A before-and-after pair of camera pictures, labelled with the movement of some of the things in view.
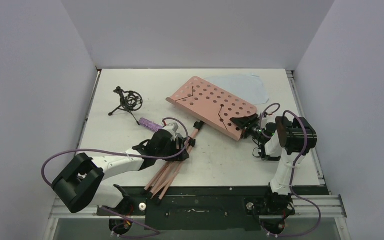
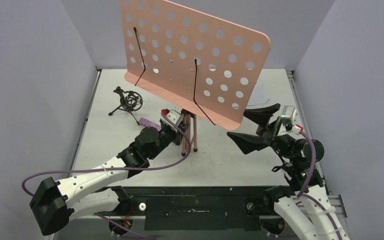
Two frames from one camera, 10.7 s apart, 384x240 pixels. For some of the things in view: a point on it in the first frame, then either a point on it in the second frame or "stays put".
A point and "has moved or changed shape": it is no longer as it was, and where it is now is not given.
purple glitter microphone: [150, 124] stays put
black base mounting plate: [208, 208] stays put
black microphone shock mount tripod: [130, 101] stays put
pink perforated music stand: [211, 106] has moved or changed shape
